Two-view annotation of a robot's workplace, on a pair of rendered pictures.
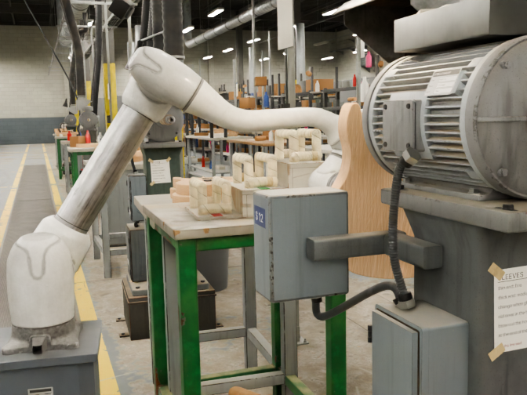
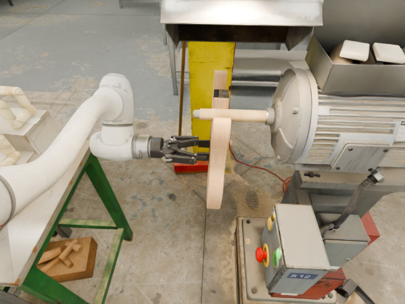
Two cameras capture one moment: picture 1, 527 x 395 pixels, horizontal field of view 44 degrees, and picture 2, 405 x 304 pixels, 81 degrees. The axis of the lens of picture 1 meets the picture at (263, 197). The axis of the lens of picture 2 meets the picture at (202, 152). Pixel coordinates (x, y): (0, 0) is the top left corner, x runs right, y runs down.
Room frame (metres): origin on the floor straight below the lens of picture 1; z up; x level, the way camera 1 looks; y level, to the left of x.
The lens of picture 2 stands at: (1.34, 0.25, 1.65)
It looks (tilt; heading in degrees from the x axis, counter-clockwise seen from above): 46 degrees down; 292
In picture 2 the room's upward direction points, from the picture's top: straight up
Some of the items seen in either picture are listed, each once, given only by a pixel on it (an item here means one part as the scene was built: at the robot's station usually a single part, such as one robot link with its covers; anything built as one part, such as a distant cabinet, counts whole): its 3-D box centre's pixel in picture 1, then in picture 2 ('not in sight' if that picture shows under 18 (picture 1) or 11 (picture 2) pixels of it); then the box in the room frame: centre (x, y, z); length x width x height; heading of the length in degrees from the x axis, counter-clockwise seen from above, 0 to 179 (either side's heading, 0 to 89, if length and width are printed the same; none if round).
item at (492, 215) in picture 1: (493, 200); (350, 155); (1.10, -0.40, 1.11); 0.36 x 0.24 x 0.04; 19
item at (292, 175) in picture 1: (296, 184); (15, 136); (2.29, -0.12, 1.02); 0.27 x 0.15 x 0.17; 16
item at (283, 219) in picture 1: (328, 262); (308, 245); (1.17, -0.12, 0.99); 0.24 x 0.21 x 0.26; 19
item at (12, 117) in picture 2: (293, 148); (9, 116); (2.20, -0.11, 1.15); 0.03 x 0.03 x 0.09
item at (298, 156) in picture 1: (306, 156); (24, 116); (2.20, -0.15, 1.12); 0.11 x 0.03 x 0.03; 106
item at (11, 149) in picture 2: (272, 172); (7, 149); (2.18, -0.03, 1.07); 0.03 x 0.03 x 0.09
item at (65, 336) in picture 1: (43, 331); not in sight; (1.60, 0.57, 0.73); 0.22 x 0.18 x 0.06; 11
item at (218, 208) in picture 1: (215, 208); not in sight; (2.11, 0.16, 0.96); 0.11 x 0.03 x 0.03; 106
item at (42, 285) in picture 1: (41, 276); not in sight; (1.63, 0.58, 0.87); 0.18 x 0.16 x 0.22; 14
